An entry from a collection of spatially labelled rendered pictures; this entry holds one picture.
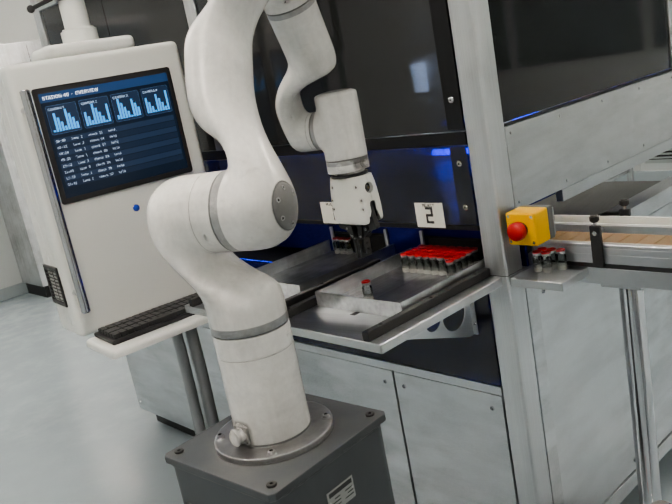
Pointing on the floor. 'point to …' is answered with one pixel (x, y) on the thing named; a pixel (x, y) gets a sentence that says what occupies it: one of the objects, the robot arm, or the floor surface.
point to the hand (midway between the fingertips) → (362, 247)
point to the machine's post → (522, 421)
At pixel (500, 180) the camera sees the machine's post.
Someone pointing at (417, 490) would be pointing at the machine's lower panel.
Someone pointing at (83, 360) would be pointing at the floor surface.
